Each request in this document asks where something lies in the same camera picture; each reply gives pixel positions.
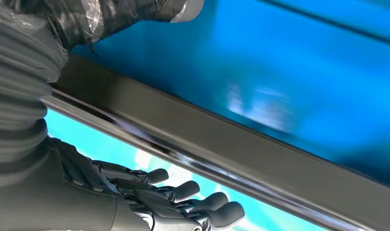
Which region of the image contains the blue metal shelf rack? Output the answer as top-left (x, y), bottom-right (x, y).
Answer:
top-left (43, 0), bottom-right (390, 231)

